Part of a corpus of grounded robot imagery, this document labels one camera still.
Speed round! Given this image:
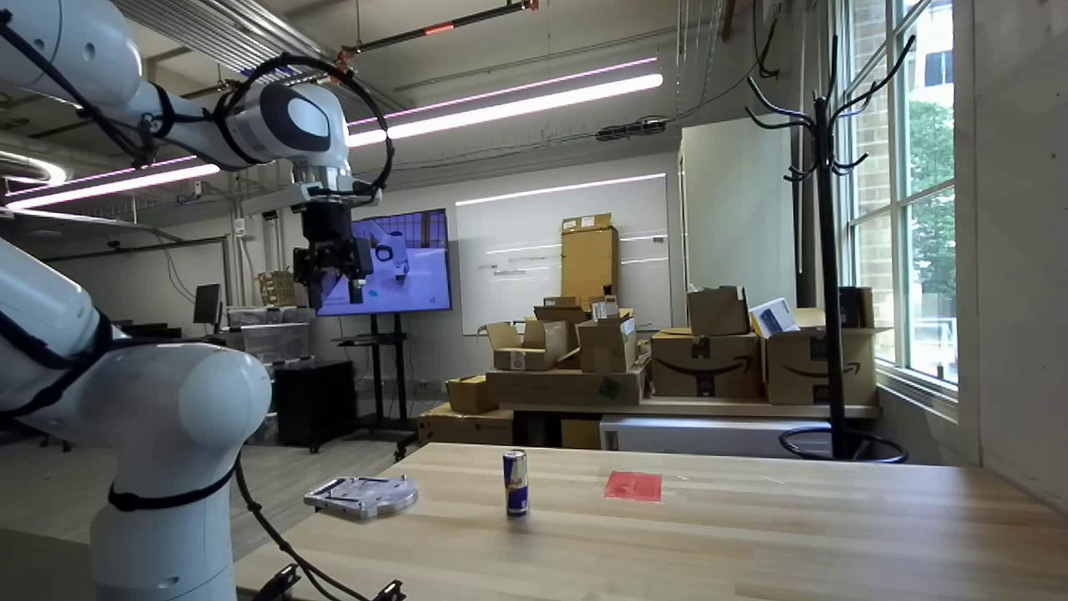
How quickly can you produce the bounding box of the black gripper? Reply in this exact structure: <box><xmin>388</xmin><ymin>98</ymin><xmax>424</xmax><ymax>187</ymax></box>
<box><xmin>290</xmin><ymin>196</ymin><xmax>378</xmax><ymax>315</ymax></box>

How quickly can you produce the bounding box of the blue silver energy drink can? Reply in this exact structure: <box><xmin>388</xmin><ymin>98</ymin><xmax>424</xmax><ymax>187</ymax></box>
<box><xmin>500</xmin><ymin>443</ymin><xmax>532</xmax><ymax>521</ymax></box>

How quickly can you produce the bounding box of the large TV screen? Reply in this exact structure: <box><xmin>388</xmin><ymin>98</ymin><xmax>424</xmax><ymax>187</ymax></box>
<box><xmin>313</xmin><ymin>206</ymin><xmax>458</xmax><ymax>319</ymax></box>

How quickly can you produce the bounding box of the black rolling TV stand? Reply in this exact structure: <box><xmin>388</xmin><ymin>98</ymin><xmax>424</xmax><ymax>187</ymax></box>
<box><xmin>336</xmin><ymin>315</ymin><xmax>422</xmax><ymax>461</ymax></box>

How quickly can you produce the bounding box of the black equipment cabinet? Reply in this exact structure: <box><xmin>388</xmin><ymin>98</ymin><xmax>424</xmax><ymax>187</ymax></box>
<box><xmin>270</xmin><ymin>358</ymin><xmax>362</xmax><ymax>451</ymax></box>

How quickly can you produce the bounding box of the small desk monitor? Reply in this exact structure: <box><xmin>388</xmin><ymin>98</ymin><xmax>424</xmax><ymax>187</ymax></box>
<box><xmin>194</xmin><ymin>281</ymin><xmax>227</xmax><ymax>329</ymax></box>

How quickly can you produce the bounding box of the small cube cardboard box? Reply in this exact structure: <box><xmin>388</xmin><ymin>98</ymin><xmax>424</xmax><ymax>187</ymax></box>
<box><xmin>445</xmin><ymin>374</ymin><xmax>500</xmax><ymax>416</ymax></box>

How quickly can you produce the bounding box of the large labelled cardboard box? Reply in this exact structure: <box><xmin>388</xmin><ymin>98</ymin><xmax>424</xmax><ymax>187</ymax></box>
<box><xmin>418</xmin><ymin>401</ymin><xmax>517</xmax><ymax>447</ymax></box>

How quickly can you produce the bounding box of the small taped cardboard box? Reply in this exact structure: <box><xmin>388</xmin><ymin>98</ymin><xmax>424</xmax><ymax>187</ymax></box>
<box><xmin>492</xmin><ymin>344</ymin><xmax>560</xmax><ymax>374</ymax></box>

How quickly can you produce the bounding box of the stacked brown cardboard box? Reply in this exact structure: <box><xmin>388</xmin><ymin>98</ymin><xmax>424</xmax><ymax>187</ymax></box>
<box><xmin>483</xmin><ymin>305</ymin><xmax>592</xmax><ymax>353</ymax></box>

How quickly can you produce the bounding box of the long flat cardboard box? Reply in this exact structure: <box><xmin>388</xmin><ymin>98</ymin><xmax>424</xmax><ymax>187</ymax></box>
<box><xmin>483</xmin><ymin>367</ymin><xmax>646</xmax><ymax>412</ymax></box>

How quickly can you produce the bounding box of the long ceiling light strip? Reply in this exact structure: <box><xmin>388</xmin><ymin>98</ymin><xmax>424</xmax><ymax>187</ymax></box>
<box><xmin>0</xmin><ymin>71</ymin><xmax>666</xmax><ymax>217</ymax></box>

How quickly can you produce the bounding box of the tall upright cardboard box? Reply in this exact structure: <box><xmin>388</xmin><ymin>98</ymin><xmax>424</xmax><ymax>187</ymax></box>
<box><xmin>557</xmin><ymin>211</ymin><xmax>620</xmax><ymax>311</ymax></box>

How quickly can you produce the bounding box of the medium upright cardboard box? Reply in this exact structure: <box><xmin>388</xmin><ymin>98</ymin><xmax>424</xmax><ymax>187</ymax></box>
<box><xmin>574</xmin><ymin>315</ymin><xmax>642</xmax><ymax>377</ymax></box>

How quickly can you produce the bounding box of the dark ceiling-mounted fixture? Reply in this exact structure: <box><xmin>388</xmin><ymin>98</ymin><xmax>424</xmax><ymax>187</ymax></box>
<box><xmin>593</xmin><ymin>116</ymin><xmax>670</xmax><ymax>145</ymax></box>

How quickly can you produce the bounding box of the red paper mark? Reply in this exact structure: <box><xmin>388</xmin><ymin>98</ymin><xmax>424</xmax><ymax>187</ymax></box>
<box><xmin>603</xmin><ymin>466</ymin><xmax>666</xmax><ymax>504</ymax></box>

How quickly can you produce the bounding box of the Amazon smile cardboard box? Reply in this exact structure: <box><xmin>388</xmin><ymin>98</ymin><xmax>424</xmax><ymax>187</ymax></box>
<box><xmin>760</xmin><ymin>324</ymin><xmax>880</xmax><ymax>407</ymax></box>
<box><xmin>646</xmin><ymin>327</ymin><xmax>767</xmax><ymax>405</ymax></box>

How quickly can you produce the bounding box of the open cardboard box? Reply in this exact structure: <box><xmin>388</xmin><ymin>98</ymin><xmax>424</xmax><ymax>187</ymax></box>
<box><xmin>683</xmin><ymin>283</ymin><xmax>755</xmax><ymax>339</ymax></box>

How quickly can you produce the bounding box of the white tall cabinet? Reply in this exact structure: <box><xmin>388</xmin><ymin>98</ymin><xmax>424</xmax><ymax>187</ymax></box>
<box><xmin>676</xmin><ymin>115</ymin><xmax>801</xmax><ymax>329</ymax></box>

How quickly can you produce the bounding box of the white book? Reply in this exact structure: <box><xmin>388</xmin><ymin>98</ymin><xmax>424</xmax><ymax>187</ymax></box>
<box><xmin>747</xmin><ymin>296</ymin><xmax>801</xmax><ymax>339</ymax></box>

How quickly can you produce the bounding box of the black coat rack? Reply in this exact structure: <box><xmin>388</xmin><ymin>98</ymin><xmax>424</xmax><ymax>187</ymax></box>
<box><xmin>830</xmin><ymin>0</ymin><xmax>962</xmax><ymax>393</ymax></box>
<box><xmin>741</xmin><ymin>30</ymin><xmax>920</xmax><ymax>464</ymax></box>

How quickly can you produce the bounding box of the small dark-trimmed cardboard box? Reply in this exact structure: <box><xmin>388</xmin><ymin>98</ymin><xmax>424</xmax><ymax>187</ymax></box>
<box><xmin>839</xmin><ymin>283</ymin><xmax>877</xmax><ymax>329</ymax></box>

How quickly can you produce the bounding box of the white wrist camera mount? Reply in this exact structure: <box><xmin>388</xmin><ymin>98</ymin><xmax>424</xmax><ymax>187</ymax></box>
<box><xmin>290</xmin><ymin>180</ymin><xmax>362</xmax><ymax>211</ymax></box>

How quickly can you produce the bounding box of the wall whiteboard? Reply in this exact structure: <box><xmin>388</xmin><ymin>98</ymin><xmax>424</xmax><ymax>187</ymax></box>
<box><xmin>449</xmin><ymin>169</ymin><xmax>675</xmax><ymax>338</ymax></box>

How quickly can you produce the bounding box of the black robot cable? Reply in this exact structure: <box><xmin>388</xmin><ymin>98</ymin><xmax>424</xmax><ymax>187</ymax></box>
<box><xmin>230</xmin><ymin>461</ymin><xmax>412</xmax><ymax>601</ymax></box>

